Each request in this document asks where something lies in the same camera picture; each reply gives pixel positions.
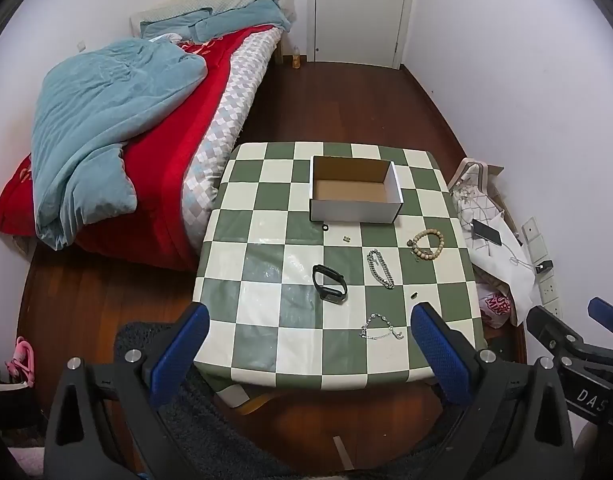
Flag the white paper strip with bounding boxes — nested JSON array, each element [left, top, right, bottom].
[[333, 436, 354, 471]]

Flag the pink slippers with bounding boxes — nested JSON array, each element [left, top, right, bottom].
[[5, 336, 36, 387]]

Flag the brown cardboard piece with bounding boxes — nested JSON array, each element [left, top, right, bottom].
[[486, 164, 519, 231]]

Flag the white door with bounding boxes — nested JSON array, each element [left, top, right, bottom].
[[313, 0, 418, 70]]

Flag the blue pillow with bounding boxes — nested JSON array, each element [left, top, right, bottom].
[[140, 7, 214, 41]]

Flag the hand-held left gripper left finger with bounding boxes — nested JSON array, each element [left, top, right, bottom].
[[44, 302, 210, 480]]

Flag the red print plastic bag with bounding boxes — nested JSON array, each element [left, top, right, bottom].
[[479, 285, 514, 329]]

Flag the wooden table leg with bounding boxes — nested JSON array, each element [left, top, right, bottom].
[[239, 392, 274, 416]]

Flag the grey checkered quilt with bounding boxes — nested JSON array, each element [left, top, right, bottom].
[[181, 27, 283, 256]]

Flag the bed with red sheet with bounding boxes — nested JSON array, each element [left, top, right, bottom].
[[0, 25, 282, 271]]

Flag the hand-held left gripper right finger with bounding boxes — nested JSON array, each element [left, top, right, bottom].
[[410, 301, 574, 480]]

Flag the green checkered tablecloth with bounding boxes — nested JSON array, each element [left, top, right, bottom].
[[193, 141, 488, 408]]

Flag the black smartphone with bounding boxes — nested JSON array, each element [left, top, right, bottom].
[[471, 219, 503, 247]]

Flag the white wall socket strip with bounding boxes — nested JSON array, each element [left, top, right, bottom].
[[537, 272, 562, 318]]

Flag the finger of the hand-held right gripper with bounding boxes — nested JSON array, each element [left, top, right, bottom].
[[587, 297, 613, 348], [526, 305, 594, 361]]

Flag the black smart band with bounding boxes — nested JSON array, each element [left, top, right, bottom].
[[312, 263, 348, 304]]

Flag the thin silver bracelet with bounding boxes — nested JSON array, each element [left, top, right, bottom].
[[360, 313, 405, 342]]

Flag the white printed bag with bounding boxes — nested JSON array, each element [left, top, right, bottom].
[[449, 159, 537, 311]]

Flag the white charging cable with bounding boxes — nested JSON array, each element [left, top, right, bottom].
[[500, 232, 537, 275]]

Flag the white wall switch plate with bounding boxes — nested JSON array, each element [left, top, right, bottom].
[[522, 216, 545, 261]]

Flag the dark shaggy rug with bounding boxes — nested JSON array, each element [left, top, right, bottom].
[[114, 322, 487, 480]]

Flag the white cardboard box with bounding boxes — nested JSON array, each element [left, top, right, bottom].
[[309, 155, 404, 223]]

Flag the wooden bead bracelet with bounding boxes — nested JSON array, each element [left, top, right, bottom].
[[407, 229, 445, 261]]

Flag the blue duvet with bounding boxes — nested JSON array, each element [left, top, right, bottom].
[[31, 37, 208, 251]]

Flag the thick silver chain bracelet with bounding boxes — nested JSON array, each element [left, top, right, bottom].
[[367, 249, 395, 290]]

